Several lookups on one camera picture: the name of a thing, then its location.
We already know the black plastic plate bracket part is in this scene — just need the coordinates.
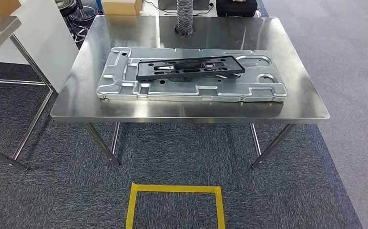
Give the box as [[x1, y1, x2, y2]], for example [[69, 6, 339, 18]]
[[135, 55, 246, 82]]

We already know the stainless steel workbench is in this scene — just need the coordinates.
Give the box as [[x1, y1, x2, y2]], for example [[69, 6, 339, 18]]
[[50, 14, 331, 170]]

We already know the stamped sheet metal panel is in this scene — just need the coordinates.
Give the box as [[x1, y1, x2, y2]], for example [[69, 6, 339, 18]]
[[96, 46, 288, 103]]

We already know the yellow floor tape square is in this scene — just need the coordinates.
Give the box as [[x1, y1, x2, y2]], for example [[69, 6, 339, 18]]
[[125, 182, 226, 229]]

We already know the white table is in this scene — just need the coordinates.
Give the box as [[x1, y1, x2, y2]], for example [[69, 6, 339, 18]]
[[141, 0, 262, 18]]

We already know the grey metal box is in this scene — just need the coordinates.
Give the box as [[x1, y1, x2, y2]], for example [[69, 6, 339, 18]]
[[157, 0, 211, 11]]

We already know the black carrying case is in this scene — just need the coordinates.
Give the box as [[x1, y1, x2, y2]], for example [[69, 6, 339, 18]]
[[215, 0, 259, 18]]

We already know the cardboard box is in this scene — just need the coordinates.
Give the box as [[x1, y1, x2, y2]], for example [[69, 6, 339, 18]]
[[0, 0, 22, 16], [101, 0, 143, 16]]

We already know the white board panel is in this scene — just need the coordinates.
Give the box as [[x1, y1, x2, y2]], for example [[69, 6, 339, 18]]
[[0, 0, 80, 93]]

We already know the black round stool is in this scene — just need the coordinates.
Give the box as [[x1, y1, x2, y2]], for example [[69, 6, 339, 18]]
[[53, 0, 78, 17]]

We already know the corrugated metal hose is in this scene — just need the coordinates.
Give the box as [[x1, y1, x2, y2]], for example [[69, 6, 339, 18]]
[[174, 0, 195, 37]]

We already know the black cable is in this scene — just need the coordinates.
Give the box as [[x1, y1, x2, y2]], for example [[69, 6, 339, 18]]
[[143, 0, 215, 16]]

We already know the chrome pedestal base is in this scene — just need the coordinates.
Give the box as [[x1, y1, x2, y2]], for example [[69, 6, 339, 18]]
[[69, 0, 97, 29]]

